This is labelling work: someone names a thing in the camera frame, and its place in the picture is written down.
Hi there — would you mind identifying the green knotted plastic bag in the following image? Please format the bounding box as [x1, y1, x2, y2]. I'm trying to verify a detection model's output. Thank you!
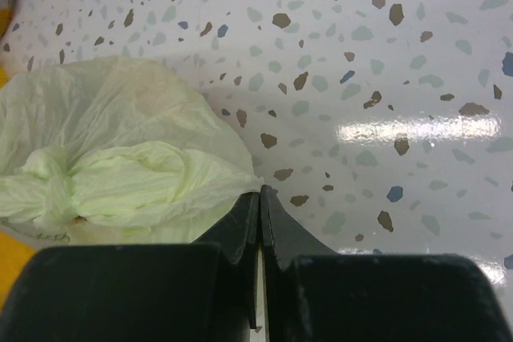
[1, 57, 263, 248]

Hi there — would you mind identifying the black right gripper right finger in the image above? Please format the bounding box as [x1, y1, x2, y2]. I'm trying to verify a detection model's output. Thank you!
[260, 186, 512, 341]

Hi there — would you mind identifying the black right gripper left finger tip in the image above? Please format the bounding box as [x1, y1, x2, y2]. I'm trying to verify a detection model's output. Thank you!
[1, 193, 259, 341]

